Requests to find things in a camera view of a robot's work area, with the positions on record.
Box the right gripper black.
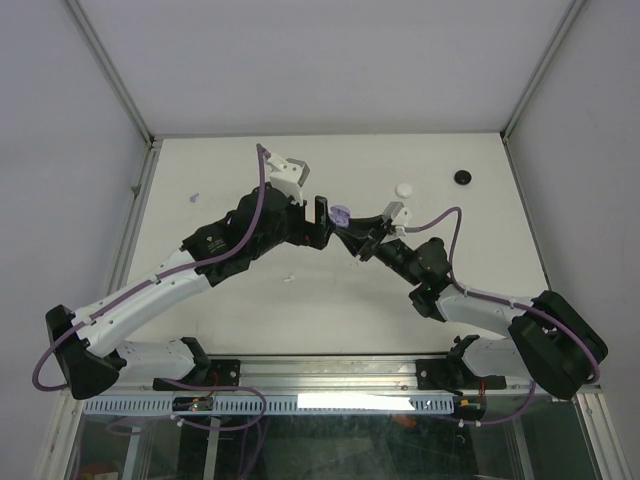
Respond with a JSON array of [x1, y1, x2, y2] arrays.
[[334, 213, 422, 287]]

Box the purple earbud charging case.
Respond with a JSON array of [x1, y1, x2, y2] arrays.
[[329, 205, 351, 228]]

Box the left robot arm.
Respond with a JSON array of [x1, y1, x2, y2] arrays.
[[45, 184, 331, 400]]

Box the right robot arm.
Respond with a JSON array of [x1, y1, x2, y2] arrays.
[[335, 216, 608, 400]]

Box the small circuit board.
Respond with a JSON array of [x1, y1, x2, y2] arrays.
[[183, 397, 215, 412]]

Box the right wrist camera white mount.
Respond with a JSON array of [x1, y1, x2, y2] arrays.
[[382, 202, 412, 238]]

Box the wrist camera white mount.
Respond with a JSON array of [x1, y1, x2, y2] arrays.
[[382, 202, 412, 238], [266, 153, 310, 205]]

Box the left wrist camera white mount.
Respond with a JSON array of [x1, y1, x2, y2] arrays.
[[266, 153, 310, 205]]

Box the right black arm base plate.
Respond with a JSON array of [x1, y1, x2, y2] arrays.
[[415, 357, 507, 395]]

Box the aluminium frame post left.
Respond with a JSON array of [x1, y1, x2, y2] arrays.
[[62, 0, 155, 148]]

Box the aluminium frame post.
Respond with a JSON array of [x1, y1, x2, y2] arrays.
[[62, 0, 155, 148], [500, 0, 588, 144]]

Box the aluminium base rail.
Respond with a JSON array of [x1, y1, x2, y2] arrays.
[[62, 353, 601, 399]]

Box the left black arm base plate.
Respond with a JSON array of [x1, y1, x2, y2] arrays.
[[178, 358, 241, 389]]

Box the grey slotted cable duct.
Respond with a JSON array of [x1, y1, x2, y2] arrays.
[[84, 394, 454, 417]]

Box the aluminium frame post right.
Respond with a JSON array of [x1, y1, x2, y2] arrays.
[[500, 0, 588, 144]]

